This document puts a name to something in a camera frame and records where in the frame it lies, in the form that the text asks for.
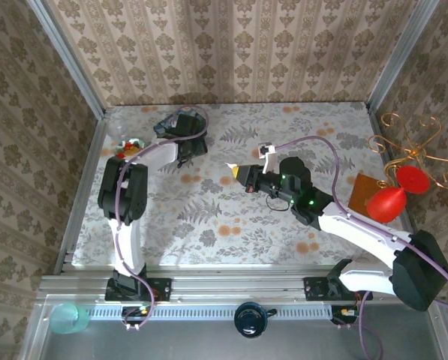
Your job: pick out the dark blue mug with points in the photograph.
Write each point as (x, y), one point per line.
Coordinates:
(250, 318)

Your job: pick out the brown wooden block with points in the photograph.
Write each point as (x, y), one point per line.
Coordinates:
(360, 193)

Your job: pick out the grey metal shelf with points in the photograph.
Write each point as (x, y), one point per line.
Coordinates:
(193, 341)

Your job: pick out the black controller board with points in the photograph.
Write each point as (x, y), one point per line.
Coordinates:
(345, 314)
(135, 313)

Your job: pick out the clear drinking glass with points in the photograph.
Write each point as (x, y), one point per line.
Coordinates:
(118, 128)

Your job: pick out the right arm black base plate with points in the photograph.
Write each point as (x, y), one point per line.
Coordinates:
(315, 288)

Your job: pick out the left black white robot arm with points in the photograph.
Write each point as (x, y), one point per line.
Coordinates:
(128, 243)

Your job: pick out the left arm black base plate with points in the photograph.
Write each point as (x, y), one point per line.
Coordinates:
(161, 288)

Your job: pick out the aluminium table edge rail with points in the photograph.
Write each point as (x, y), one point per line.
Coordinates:
(238, 285)

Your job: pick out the blue starry night tin box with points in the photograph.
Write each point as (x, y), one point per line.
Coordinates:
(163, 125)

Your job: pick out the floral tablecloth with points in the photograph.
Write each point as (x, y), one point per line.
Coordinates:
(227, 232)

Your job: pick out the red plastic goblet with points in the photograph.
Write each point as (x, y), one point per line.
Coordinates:
(388, 202)

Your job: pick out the green translucent plastic cup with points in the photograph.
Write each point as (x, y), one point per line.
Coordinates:
(68, 318)

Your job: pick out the aluminium frame post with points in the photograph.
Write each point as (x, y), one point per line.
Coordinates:
(70, 62)
(400, 56)

